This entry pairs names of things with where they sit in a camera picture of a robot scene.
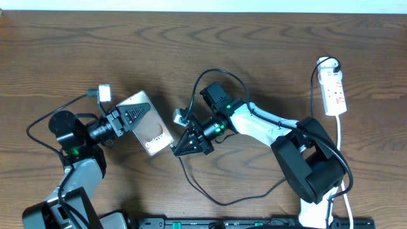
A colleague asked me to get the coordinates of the black charging cable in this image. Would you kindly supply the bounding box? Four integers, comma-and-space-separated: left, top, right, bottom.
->
170, 57, 342, 206

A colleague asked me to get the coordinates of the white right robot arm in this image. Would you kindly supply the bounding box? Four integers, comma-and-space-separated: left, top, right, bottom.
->
172, 82, 349, 228

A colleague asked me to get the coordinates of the white USB charger adapter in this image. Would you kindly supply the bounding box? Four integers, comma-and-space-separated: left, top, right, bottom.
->
317, 57, 343, 84

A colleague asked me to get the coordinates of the white power strip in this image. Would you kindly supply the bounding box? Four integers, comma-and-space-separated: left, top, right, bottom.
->
318, 68, 347, 116

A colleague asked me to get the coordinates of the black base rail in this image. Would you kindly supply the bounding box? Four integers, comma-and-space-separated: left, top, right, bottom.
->
136, 217, 376, 229

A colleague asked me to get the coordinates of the white power strip cord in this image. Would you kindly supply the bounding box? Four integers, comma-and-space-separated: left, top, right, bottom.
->
335, 114, 354, 229

